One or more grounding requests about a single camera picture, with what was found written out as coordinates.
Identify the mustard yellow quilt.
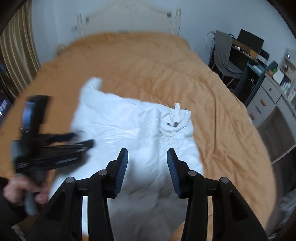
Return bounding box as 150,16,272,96
1,32,275,240

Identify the dark desk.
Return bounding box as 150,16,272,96
229,46,278,106

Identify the grey drawer cabinet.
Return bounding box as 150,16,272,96
247,75,295,162

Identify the gold striped curtain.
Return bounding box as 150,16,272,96
1,1,41,98

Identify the white puffer jacket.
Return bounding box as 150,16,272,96
51,77,203,240

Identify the woven ball lamp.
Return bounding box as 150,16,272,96
56,44,67,56

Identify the white wooden headboard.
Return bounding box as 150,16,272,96
76,1,182,37

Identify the person's left hand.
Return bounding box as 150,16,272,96
3,175,50,205

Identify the black computer monitor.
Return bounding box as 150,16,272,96
237,29,264,54

